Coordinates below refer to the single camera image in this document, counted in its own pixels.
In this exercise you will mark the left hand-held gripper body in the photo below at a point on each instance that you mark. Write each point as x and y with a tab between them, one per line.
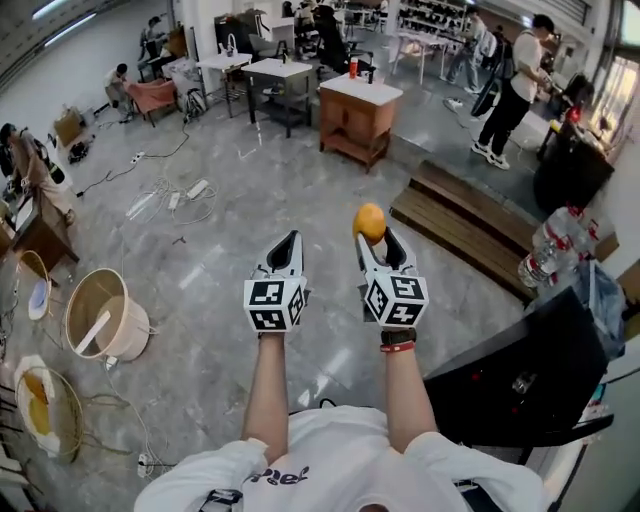
272	305

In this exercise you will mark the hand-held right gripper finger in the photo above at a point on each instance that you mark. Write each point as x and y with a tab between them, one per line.
400	252
365	255

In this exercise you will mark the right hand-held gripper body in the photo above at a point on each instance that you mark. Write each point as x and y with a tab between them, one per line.
395	300

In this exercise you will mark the yellow-orange round fruit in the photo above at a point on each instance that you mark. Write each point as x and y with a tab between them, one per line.
369	222

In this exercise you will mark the black mini fridge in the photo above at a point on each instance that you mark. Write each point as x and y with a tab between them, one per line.
520	360

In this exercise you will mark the person's right forearm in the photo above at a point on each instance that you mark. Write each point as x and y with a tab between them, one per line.
407	395

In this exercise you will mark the person's left forearm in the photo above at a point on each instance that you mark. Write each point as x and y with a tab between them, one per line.
265	390

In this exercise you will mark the black wristwatch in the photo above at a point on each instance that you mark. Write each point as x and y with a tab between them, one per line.
397	335

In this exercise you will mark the red wristband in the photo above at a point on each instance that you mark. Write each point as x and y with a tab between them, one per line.
397	347

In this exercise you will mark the wooden plank pallet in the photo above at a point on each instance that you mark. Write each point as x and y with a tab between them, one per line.
465	220

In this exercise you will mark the white power strip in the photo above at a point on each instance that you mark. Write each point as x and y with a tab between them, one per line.
143	462
196	187
137	205
137	158
173	200

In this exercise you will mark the wooden cabinet with white top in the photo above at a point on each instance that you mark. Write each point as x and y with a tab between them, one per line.
360	120

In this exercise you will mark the clear glass jar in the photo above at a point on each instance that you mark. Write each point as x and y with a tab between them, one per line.
524	383

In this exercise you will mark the round beige bucket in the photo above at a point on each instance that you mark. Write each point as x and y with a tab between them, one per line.
120	330

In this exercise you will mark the pack of clear water bottles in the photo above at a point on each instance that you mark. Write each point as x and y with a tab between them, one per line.
555	245

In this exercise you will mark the white t-shirt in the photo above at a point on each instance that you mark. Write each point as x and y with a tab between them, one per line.
340	450

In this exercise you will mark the white backpack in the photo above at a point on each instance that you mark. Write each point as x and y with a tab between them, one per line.
192	102

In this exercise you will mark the red bottle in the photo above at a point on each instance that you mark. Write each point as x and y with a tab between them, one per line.
354	67

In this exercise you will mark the grey metal table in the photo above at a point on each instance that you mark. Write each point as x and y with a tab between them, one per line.
277	67

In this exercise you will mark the black side table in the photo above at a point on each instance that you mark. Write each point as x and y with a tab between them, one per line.
570	165

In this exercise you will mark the white table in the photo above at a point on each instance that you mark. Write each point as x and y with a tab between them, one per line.
222	61
420	41

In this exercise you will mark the orange fabric chair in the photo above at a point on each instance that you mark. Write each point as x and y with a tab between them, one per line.
150	95

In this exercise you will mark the blue plastic bag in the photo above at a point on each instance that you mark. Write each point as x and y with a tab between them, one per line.
605	305

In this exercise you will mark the black office chair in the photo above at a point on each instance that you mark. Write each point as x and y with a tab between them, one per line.
332	42

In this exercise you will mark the dark wooden cabinet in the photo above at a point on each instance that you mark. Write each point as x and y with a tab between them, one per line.
42	235

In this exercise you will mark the storage shelf rack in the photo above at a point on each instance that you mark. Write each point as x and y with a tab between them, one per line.
435	12

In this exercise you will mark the cardboard box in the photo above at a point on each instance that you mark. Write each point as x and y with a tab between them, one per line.
67	125

